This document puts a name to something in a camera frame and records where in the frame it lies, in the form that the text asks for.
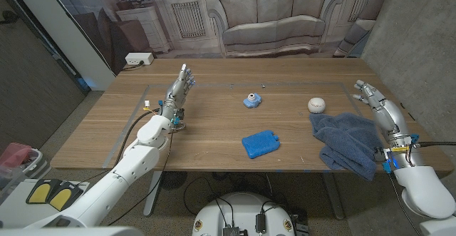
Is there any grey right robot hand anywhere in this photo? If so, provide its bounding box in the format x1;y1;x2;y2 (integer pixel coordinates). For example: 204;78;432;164
352;79;420;150

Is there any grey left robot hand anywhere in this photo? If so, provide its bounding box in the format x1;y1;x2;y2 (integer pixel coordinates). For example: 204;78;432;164
159;63;196;121

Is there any dark blue towel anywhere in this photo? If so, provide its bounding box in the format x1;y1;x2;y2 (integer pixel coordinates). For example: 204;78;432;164
309;112;385;183

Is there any white power strip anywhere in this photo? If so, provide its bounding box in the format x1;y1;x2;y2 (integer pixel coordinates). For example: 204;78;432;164
124;52;155;66

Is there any white baseball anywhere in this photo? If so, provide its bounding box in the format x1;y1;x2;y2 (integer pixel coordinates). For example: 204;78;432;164
307;97;327;114

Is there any black round ribbed disc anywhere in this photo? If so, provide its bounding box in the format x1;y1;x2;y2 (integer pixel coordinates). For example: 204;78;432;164
160;171;188;191

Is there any grey metal table leg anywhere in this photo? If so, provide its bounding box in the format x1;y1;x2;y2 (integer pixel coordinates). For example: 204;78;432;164
143;170;163;217
322;171;345;221

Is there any blue ice pack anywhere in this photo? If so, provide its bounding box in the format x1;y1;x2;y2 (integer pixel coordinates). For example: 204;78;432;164
241;130;281;160

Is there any printed sofa room backdrop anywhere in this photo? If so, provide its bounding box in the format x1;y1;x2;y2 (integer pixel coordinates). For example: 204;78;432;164
42;0;403;75

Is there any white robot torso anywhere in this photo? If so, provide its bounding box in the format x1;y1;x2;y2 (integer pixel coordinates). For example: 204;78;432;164
192;192;296;236

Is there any black adapter on torso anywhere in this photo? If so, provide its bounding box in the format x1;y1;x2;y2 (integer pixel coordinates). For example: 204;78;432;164
255;212;266;235

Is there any yellow foot pedal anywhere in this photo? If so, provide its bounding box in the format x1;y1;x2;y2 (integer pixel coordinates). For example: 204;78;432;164
48;181;83;211
26;178;60;205

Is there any pink plastic bin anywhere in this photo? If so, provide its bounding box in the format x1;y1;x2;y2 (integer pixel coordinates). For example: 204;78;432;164
0;142;33;169

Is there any white pedal platform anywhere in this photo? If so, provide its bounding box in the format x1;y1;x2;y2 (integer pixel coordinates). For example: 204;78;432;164
0;178;90;230

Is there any black power cord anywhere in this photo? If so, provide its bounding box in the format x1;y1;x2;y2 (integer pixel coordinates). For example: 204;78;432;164
122;60;146;71

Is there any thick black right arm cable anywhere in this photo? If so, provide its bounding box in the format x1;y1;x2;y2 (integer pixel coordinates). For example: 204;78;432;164
415;141;456;148

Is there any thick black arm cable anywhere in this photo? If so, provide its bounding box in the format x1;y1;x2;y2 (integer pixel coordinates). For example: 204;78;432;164
415;141;456;148
110;107;161;169

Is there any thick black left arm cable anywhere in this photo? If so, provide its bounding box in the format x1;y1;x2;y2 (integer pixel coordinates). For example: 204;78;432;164
110;107;161;169

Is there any blue toy camera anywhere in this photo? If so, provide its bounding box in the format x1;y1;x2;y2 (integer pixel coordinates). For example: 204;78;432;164
243;92;263;109

